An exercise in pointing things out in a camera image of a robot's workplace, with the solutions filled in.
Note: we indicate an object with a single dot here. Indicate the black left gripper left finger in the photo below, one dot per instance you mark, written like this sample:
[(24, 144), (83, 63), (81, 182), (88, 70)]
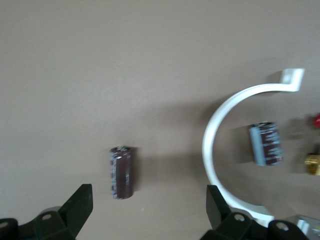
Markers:
[(75, 212)]

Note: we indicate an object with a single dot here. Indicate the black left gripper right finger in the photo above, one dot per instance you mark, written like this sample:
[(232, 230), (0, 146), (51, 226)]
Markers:
[(220, 217)]

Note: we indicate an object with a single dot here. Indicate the dark brown relay block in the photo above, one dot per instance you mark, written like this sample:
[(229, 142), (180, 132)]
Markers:
[(122, 172)]

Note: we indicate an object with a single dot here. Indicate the small black terminal block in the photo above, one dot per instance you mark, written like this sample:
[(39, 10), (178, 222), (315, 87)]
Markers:
[(270, 145)]

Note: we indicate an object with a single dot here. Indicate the white curved pipe clamp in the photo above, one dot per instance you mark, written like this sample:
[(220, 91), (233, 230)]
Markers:
[(212, 130)]

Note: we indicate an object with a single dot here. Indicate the brown table mat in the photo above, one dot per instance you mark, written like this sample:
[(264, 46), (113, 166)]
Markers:
[(100, 75)]

